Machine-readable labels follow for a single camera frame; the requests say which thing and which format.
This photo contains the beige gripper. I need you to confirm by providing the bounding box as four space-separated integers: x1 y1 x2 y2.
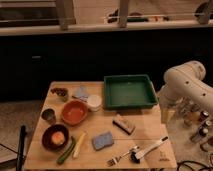
160 101 176 124

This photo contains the blue sponge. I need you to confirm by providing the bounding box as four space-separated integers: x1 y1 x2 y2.
92 131 114 151

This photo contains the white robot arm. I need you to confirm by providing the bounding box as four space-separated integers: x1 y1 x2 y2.
158 61 213 124

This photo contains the white cup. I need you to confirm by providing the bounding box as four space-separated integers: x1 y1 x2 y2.
87 95 102 112

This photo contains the cup with dark berries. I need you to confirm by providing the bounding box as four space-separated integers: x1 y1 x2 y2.
51 88 68 102

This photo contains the metal cup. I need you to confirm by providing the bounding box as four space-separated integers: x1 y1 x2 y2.
41 108 56 125

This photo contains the spice bottles cluster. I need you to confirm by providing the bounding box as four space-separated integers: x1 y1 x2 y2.
180 101 212 143

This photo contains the brown wooden block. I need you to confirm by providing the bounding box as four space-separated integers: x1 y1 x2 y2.
112 115 135 135

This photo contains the green tray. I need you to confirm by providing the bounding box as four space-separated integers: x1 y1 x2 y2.
104 74 158 110

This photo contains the silver fork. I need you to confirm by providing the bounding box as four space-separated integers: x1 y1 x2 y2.
107 146 139 167

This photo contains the orange bowl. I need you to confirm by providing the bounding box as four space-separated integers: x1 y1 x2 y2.
61 100 88 126

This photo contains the yellow vegetable stick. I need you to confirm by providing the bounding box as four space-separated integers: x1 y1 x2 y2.
73 132 87 159

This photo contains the orange fruit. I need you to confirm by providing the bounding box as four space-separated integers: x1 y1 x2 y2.
51 131 65 145

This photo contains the dark bowl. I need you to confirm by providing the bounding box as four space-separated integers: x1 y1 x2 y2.
42 124 69 151

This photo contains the green zucchini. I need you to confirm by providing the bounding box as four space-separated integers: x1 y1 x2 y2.
57 136 76 165

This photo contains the black pole stand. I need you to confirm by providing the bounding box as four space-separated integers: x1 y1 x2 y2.
16 125 27 171

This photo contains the white handled dish brush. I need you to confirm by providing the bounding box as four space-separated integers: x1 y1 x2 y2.
130 136 168 164

